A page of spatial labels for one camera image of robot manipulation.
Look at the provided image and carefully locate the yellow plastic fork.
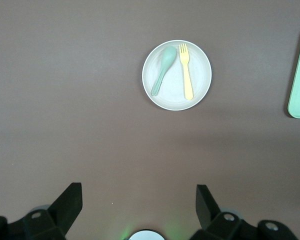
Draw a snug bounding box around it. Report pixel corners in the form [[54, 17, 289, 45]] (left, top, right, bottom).
[[179, 43, 194, 101]]

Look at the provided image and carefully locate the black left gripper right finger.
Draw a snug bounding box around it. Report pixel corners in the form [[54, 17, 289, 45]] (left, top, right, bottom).
[[189, 184, 242, 240]]

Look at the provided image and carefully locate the round beige plate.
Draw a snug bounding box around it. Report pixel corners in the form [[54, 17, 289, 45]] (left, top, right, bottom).
[[141, 39, 213, 112]]

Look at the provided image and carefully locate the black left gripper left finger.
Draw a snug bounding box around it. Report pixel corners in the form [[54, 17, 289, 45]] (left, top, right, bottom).
[[22, 182, 84, 240]]

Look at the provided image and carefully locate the pale green spoon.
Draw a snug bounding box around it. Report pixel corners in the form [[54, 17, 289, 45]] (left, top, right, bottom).
[[151, 46, 178, 97]]

